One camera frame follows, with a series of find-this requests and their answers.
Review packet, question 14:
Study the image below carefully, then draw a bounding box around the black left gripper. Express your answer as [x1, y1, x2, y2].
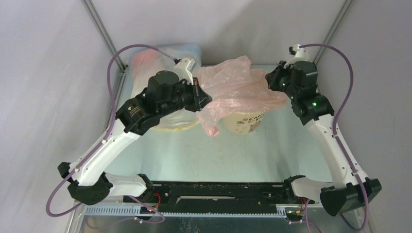
[158, 76, 213, 118]

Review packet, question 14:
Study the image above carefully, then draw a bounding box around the pink plastic trash bag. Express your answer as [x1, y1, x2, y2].
[195, 56, 287, 137]

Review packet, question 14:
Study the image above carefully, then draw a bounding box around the cream round trash bin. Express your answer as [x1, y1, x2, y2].
[221, 112, 265, 135]

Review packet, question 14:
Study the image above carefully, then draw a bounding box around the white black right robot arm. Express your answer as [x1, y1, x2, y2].
[265, 61, 382, 216]

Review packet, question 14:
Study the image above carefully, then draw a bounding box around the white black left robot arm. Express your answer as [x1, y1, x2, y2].
[58, 71, 212, 205]

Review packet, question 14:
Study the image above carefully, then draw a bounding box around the large translucent bag of bags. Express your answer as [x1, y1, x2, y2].
[128, 44, 202, 132]

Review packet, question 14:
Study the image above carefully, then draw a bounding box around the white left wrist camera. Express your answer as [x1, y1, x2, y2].
[173, 58, 198, 84]

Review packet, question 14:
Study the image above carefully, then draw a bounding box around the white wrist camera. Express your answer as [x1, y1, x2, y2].
[173, 58, 198, 84]
[283, 44, 309, 68]

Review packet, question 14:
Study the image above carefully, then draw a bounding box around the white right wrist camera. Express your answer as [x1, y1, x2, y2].
[283, 44, 309, 68]

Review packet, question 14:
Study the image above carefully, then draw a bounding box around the left corner aluminium post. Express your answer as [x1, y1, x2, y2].
[81, 0, 117, 56]

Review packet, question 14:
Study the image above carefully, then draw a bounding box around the corner aluminium post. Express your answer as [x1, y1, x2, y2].
[313, 0, 355, 65]
[81, 0, 117, 56]

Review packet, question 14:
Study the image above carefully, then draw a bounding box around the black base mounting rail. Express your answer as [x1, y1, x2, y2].
[123, 181, 307, 215]

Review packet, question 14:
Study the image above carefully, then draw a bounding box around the right corner aluminium post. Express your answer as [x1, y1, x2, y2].
[313, 0, 355, 65]

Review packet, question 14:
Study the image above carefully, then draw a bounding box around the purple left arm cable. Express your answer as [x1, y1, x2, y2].
[45, 44, 179, 225]

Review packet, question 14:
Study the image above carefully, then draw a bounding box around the aluminium front frame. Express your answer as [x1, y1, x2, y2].
[66, 196, 370, 233]

